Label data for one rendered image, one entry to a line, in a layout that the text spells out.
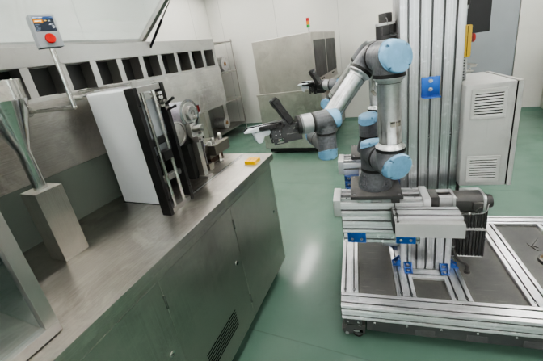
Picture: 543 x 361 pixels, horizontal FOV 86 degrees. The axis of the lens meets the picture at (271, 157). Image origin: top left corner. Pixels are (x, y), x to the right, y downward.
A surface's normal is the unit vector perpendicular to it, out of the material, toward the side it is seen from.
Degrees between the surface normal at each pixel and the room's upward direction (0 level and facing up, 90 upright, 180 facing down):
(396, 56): 82
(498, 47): 90
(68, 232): 90
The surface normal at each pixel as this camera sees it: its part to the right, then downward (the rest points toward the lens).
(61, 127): 0.91, 0.00
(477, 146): -0.25, 0.36
